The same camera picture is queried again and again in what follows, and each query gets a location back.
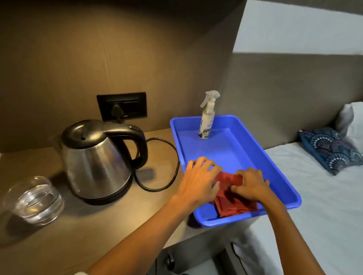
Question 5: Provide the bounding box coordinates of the person's left hand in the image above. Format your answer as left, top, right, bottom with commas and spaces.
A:
175, 156, 225, 208

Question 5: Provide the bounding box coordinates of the person's right hand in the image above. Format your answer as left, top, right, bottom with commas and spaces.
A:
229, 167, 273, 207

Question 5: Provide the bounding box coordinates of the red cloth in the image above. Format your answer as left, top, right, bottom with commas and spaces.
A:
209, 171, 260, 220

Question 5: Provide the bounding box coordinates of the person's left forearm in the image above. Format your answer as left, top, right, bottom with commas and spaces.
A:
85, 190, 194, 275

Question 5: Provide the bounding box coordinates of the person's right forearm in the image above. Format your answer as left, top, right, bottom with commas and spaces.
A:
255, 197, 321, 275

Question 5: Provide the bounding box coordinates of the blue plastic tray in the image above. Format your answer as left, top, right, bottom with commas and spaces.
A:
165, 112, 306, 232

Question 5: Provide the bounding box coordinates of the white spray bottle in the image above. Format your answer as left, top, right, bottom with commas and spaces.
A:
198, 90, 221, 140

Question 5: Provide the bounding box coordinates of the bed with white sheet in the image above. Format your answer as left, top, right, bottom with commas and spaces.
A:
229, 139, 363, 275

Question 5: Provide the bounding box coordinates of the black kettle base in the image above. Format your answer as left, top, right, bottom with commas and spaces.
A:
68, 176, 134, 207

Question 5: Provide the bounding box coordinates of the black power plug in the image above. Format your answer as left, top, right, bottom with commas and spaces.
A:
109, 104, 125, 124

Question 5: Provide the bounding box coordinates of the grey cabinet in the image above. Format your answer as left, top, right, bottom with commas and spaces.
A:
154, 214, 258, 275

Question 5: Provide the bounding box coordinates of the stainless steel electric kettle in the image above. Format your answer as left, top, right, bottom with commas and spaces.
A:
58, 118, 150, 201

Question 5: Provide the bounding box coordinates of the blue patterned cushion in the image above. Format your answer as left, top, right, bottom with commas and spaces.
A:
297, 126, 363, 177

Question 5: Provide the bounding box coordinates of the white pillow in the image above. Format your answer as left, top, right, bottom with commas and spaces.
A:
334, 100, 363, 154

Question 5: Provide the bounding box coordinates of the glass of water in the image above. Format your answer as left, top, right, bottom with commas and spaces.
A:
3, 174, 66, 227

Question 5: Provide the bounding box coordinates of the black power cord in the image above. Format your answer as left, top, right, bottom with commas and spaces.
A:
132, 137, 182, 193

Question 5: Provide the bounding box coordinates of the black wall socket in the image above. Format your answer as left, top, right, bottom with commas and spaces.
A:
95, 90, 149, 125

